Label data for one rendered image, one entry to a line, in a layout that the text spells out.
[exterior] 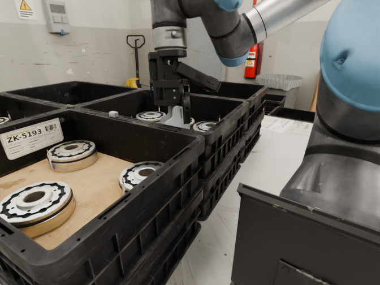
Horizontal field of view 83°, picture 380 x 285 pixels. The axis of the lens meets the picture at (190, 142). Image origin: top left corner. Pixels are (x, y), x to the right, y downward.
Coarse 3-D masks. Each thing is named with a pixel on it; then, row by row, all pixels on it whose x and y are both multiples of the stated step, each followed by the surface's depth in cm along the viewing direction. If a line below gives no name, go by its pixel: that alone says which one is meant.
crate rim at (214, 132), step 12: (120, 96) 70; (192, 96) 71; (204, 96) 69; (84, 108) 57; (240, 108) 57; (132, 120) 48; (144, 120) 48; (228, 120) 49; (192, 132) 42; (204, 132) 42; (216, 132) 43
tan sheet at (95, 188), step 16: (112, 160) 52; (16, 176) 46; (32, 176) 46; (48, 176) 46; (64, 176) 46; (80, 176) 46; (96, 176) 46; (112, 176) 46; (0, 192) 41; (80, 192) 41; (96, 192) 41; (112, 192) 41; (80, 208) 37; (96, 208) 37; (64, 224) 34; (80, 224) 34; (48, 240) 31
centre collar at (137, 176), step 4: (140, 168) 42; (144, 168) 42; (148, 168) 42; (152, 168) 42; (156, 168) 42; (136, 172) 40; (140, 172) 41; (136, 176) 39; (140, 176) 39; (144, 176) 39; (140, 180) 39
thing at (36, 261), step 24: (24, 120) 48; (120, 120) 48; (192, 144) 37; (168, 168) 30; (144, 192) 26; (96, 216) 22; (120, 216) 23; (0, 240) 19; (24, 240) 19; (72, 240) 19; (96, 240) 20; (24, 264) 18; (48, 264) 17; (72, 264) 18
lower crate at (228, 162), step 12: (240, 144) 64; (228, 156) 56; (228, 168) 62; (216, 180) 50; (228, 180) 64; (204, 192) 48; (216, 192) 56; (204, 204) 48; (216, 204) 55; (204, 216) 51
